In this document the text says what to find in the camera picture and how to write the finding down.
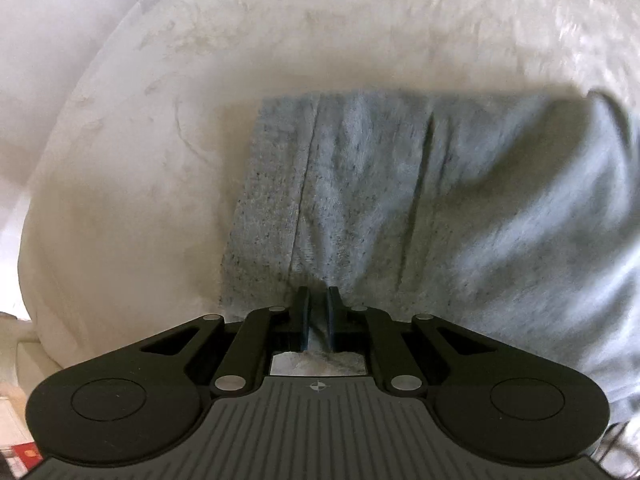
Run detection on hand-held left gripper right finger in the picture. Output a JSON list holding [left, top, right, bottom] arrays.
[[327, 286, 496, 392]]

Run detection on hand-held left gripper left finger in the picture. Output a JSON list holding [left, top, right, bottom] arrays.
[[141, 286, 311, 394]]

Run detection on grey-blue knit pants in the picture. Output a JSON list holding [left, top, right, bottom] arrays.
[[220, 87, 640, 428]]

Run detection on white embroidered bedspread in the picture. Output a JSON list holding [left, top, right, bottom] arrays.
[[15, 0, 640, 378]]

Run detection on small red box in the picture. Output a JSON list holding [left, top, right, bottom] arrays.
[[9, 442, 42, 467]]

